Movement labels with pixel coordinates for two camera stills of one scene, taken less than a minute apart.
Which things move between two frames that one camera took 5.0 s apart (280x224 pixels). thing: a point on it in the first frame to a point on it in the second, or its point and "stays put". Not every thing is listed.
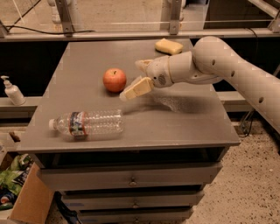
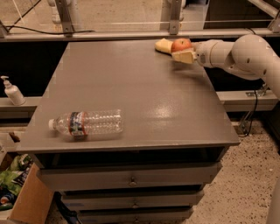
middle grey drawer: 118,199 stays put
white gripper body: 158,72 to 205,55
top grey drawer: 57,177 stays put
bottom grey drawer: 135,217 stays put
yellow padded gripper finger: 138,87 to 188,57
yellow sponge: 167,46 stays put
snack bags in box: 11,180 stays put
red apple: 114,80 to 180,45
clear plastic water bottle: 86,124 stays put
